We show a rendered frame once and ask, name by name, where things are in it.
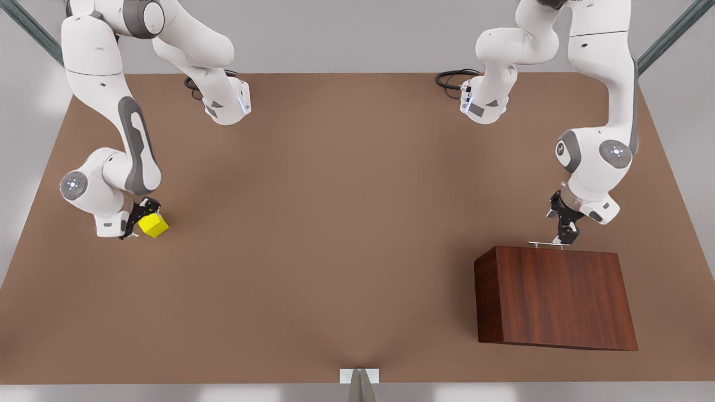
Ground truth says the yellow square block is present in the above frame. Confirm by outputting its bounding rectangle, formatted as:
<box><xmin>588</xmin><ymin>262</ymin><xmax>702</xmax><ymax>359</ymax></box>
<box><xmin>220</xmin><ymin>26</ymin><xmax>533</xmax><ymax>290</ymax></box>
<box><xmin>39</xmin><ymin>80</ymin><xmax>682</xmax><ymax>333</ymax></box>
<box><xmin>138</xmin><ymin>212</ymin><xmax>169</xmax><ymax>239</ymax></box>

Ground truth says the dark wooden drawer cabinet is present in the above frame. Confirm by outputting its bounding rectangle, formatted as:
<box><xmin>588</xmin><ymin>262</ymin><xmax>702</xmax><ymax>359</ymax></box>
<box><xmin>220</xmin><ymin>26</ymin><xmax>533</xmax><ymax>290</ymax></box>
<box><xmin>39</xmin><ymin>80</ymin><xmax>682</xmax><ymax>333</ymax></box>
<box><xmin>474</xmin><ymin>246</ymin><xmax>639</xmax><ymax>352</ymax></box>

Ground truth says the black cable loop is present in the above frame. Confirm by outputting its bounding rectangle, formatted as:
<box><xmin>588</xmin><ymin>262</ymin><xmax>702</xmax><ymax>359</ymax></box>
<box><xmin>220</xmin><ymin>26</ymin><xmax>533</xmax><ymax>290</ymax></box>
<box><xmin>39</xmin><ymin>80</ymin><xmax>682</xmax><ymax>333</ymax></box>
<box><xmin>435</xmin><ymin>69</ymin><xmax>482</xmax><ymax>100</ymax></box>
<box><xmin>184</xmin><ymin>70</ymin><xmax>240</xmax><ymax>102</ymax></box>

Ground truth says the silver frame post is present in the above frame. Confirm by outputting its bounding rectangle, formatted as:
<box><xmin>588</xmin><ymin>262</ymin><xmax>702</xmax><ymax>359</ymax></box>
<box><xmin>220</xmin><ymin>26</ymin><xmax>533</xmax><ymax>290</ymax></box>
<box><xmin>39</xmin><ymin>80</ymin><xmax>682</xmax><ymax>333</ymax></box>
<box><xmin>340</xmin><ymin>368</ymin><xmax>380</xmax><ymax>402</ymax></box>
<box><xmin>637</xmin><ymin>0</ymin><xmax>715</xmax><ymax>76</ymax></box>
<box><xmin>0</xmin><ymin>0</ymin><xmax>65</xmax><ymax>68</ymax></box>

